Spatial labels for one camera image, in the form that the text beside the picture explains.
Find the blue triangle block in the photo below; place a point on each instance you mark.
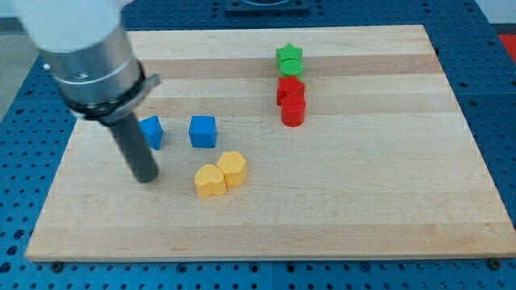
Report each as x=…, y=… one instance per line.
x=152, y=131

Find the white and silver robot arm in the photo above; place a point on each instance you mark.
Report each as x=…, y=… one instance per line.
x=89, y=55

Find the blue cube block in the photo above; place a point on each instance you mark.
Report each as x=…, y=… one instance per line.
x=203, y=131

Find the yellow hexagon block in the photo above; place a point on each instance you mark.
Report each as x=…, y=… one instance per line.
x=234, y=168

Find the red cylinder block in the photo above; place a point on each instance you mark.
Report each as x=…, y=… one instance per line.
x=293, y=108

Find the yellow heart block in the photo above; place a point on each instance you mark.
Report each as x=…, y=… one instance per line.
x=210, y=181

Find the red star block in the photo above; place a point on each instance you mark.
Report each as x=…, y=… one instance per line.
x=287, y=86

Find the light wooden board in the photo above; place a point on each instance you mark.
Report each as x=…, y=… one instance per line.
x=383, y=167

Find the green cylinder block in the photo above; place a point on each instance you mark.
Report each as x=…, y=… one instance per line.
x=292, y=67

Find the green star block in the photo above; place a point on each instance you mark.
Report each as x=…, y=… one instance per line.
x=288, y=52

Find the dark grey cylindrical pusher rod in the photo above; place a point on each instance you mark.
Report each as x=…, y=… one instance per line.
x=134, y=148

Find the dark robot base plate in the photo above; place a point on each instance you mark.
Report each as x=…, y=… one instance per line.
x=273, y=6

